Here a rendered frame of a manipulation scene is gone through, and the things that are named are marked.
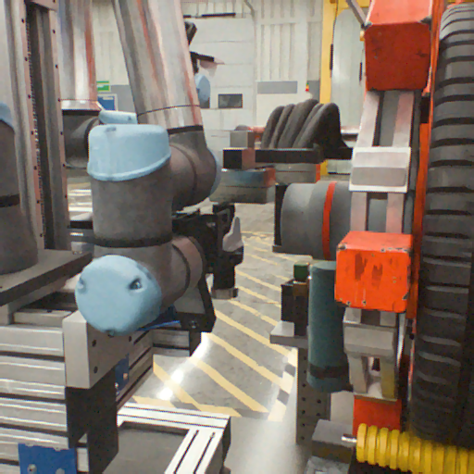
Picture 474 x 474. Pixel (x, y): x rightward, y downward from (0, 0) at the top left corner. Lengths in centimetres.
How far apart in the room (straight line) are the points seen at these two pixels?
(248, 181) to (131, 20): 27
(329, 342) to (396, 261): 54
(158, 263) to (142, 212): 5
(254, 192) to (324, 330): 41
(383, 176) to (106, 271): 34
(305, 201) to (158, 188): 43
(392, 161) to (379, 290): 16
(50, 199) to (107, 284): 60
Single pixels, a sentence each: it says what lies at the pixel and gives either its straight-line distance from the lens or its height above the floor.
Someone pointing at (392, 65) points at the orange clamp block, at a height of 108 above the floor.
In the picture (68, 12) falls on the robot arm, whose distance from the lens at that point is 129.
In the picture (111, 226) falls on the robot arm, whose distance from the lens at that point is 48.
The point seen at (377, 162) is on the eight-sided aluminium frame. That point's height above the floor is 97.
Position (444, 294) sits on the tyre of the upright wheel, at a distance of 59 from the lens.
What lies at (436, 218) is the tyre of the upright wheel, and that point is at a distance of 58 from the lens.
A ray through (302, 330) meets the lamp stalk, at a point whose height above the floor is 47.
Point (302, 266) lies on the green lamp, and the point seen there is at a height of 66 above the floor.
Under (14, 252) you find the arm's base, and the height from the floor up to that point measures 84.
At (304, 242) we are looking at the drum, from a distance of 88.
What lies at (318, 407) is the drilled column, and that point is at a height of 14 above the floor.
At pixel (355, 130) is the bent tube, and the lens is 86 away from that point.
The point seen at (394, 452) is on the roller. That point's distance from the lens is 89.
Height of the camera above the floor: 100
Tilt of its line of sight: 12 degrees down
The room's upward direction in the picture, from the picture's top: straight up
